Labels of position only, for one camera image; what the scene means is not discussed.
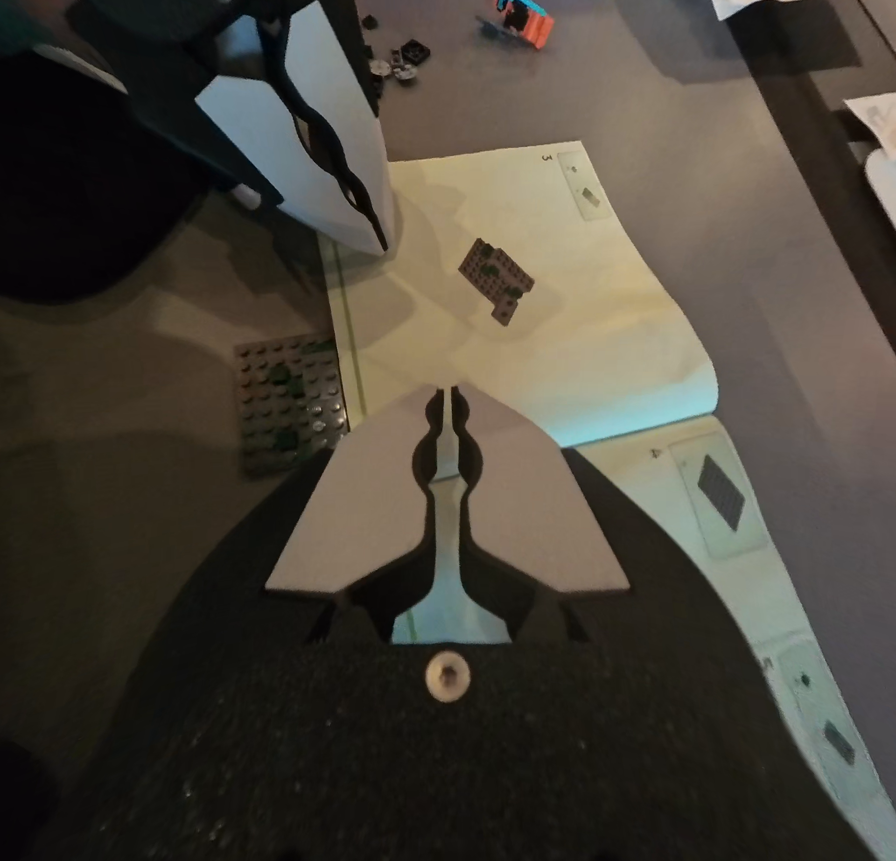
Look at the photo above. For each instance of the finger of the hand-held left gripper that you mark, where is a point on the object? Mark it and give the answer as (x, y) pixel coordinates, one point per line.
(266, 140)
(336, 84)

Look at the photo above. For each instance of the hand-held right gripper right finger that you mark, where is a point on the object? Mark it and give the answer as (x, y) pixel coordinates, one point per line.
(539, 518)

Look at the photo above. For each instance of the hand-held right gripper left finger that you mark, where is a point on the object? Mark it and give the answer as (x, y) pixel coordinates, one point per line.
(350, 511)

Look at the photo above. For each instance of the grey brick baseplate assembly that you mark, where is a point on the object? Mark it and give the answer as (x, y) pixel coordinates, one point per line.
(287, 399)

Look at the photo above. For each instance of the dark square brick plate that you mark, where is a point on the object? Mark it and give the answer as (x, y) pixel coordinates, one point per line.
(418, 50)

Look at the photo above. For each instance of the orange teal toy figure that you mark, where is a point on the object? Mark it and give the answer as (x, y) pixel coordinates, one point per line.
(525, 14)

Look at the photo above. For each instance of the brick instruction booklet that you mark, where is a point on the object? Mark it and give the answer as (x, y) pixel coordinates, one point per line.
(560, 315)

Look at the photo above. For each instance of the printed paper sheet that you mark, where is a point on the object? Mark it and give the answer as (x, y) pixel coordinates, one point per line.
(875, 133)

